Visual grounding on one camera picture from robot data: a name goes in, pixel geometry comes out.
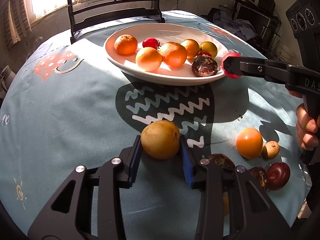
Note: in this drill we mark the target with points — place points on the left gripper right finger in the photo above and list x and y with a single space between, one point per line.
252 214

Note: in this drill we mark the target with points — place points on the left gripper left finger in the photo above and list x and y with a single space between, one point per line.
87 204

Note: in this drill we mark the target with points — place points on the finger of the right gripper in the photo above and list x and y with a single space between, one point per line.
256 67

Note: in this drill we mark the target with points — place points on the dark brown passion fruit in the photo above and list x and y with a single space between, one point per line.
204 66

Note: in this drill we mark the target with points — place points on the large yellow citrus fruit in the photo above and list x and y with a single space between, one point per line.
209 48

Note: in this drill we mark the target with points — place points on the rough-skinned orange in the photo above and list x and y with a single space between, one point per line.
173 54

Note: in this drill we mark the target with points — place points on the smooth orange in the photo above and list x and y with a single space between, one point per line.
148 59

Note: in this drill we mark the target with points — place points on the pale yellow round fruit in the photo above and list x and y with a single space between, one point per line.
161 139

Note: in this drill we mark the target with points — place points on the right hand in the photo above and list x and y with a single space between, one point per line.
306 129

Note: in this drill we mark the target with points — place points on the red cherry tomato in plate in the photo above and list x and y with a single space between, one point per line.
203 53

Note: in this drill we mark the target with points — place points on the small yellow fruit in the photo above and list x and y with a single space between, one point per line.
225 205

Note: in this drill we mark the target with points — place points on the dark passion fruit lower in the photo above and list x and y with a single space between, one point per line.
259 173

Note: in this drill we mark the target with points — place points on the orange mandarin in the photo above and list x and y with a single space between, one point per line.
249 143
192 47

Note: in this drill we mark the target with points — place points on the dark red plum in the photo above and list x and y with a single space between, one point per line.
278 174

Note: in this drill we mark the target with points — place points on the small yellow-brown fruit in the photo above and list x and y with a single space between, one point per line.
270 150

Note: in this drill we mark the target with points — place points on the orange mandarin left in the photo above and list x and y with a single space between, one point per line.
249 143

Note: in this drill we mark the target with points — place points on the light blue patterned tablecloth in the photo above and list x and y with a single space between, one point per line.
68 106

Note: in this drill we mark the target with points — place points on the white oval plate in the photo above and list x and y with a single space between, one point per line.
165 75

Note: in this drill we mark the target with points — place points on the small orange in plate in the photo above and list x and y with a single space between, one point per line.
125 44

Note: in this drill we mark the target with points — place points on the round painted screen stand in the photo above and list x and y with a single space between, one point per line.
153 13

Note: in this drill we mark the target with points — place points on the white kettle jug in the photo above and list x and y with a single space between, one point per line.
7 77

